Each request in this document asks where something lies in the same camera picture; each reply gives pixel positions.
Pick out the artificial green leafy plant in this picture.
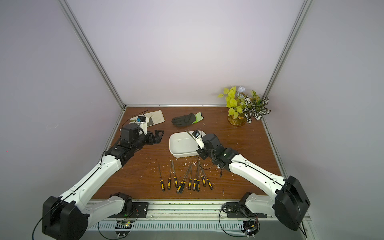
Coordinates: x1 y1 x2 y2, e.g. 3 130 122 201
218 86 271 125

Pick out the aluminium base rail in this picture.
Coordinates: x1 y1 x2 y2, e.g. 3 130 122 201
89 200 287 236

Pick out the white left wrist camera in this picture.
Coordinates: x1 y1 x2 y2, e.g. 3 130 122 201
137 115 149 135

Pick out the beige grey work glove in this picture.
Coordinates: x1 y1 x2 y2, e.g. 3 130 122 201
129 110 165 127

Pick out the amber glass plant vase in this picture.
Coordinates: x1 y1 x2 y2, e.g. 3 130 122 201
228 115 247 127

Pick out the aluminium corner frame post left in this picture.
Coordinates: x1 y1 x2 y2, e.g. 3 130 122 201
58 0 126 110

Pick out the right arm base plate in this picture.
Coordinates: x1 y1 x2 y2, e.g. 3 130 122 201
222 202 268 219

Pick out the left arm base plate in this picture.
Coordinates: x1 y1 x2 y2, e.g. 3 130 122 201
108 202 149 219

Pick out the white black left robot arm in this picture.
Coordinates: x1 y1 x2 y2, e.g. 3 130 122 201
41 124 165 240

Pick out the aluminium corner frame post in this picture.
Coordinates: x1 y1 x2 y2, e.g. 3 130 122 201
263 0 313 98
58 0 126 110

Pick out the aluminium corner frame post right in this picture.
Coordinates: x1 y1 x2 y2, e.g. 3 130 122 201
263 0 313 98

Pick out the black green work glove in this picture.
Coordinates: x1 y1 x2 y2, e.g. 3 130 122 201
172 112 204 128

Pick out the white plastic storage box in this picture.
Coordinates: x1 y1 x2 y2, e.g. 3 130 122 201
169 131 206 158

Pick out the right small circuit board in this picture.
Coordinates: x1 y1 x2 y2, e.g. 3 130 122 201
242 220 261 238

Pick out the left small circuit board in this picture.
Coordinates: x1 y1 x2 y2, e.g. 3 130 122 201
115 221 133 238

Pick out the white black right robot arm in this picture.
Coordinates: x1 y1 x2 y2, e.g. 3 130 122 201
192 131 311 231

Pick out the small circuit board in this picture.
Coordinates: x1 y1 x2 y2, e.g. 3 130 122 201
242 220 261 238
115 221 133 238

